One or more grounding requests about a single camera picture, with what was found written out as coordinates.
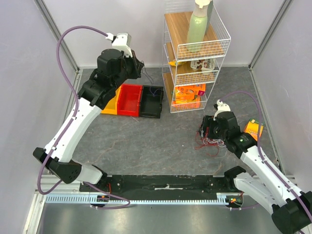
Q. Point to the white wire shelf rack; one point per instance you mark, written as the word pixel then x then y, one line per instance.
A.
pixel 215 46

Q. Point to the white chocolate snack pack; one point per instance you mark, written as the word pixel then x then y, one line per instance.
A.
pixel 203 64

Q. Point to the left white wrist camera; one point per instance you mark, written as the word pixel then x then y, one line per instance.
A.
pixel 121 42

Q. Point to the yellow plastic bin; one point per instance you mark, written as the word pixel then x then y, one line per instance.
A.
pixel 111 107

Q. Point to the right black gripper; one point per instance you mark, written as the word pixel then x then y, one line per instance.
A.
pixel 205 126

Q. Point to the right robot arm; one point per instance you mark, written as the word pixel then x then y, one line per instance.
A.
pixel 290 208

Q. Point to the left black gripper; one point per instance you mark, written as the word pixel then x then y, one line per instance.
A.
pixel 137 65

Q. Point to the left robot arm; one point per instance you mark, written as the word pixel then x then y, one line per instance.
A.
pixel 113 69

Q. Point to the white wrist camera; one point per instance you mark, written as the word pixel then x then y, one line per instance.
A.
pixel 220 107
pixel 121 42

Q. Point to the orange box in rack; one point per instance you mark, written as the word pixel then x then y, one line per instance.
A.
pixel 189 92

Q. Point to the yellow snack bag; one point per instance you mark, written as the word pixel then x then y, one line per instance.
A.
pixel 176 63

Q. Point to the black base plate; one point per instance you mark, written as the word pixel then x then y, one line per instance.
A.
pixel 119 184

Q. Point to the red plastic bin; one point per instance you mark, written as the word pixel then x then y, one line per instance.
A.
pixel 129 100

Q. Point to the green bottle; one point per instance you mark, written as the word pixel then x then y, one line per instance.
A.
pixel 199 24

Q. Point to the slotted cable duct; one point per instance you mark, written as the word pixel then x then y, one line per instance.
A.
pixel 96 198

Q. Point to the black plastic bin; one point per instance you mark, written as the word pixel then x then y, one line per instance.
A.
pixel 151 101

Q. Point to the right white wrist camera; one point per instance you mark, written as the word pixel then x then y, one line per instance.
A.
pixel 220 107

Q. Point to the orange snack box on table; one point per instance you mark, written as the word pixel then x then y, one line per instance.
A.
pixel 252 127

